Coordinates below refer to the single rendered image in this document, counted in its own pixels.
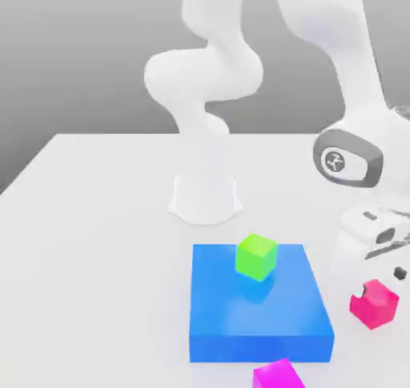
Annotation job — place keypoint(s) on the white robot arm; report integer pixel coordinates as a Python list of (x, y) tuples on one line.
[(205, 74)]

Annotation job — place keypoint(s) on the large blue box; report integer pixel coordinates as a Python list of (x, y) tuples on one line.
[(256, 317)]

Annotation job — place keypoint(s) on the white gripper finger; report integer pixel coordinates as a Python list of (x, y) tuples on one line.
[(358, 287), (399, 273)]

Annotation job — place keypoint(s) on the small green cube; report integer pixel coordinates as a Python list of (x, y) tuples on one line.
[(256, 258)]

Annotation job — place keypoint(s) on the small red cube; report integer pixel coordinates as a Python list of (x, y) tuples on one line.
[(376, 308)]

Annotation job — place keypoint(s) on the small magenta cube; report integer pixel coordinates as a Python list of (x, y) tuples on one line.
[(275, 376)]

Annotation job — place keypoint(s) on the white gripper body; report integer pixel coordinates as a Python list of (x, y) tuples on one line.
[(352, 256)]

